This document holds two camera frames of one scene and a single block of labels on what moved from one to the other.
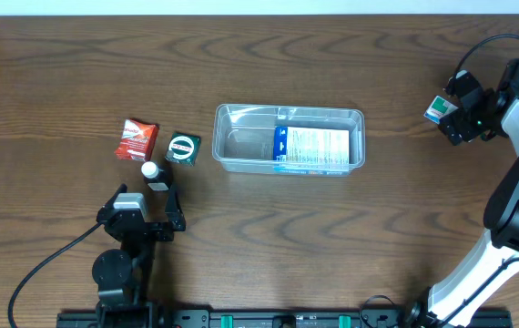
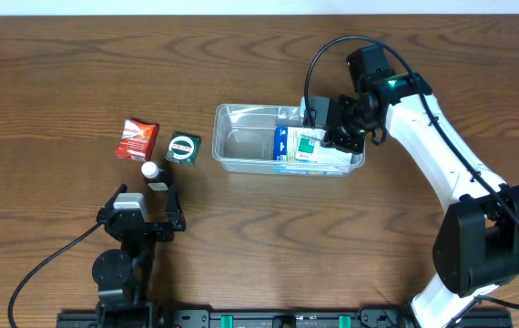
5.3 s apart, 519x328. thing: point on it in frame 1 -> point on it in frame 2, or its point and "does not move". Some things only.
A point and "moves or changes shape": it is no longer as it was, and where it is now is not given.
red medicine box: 137,140 does not move
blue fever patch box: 311,150 does not move
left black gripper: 176,220 does not move
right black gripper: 458,123 -> 344,138
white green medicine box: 438,108 moves or changes shape
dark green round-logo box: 183,148 does not move
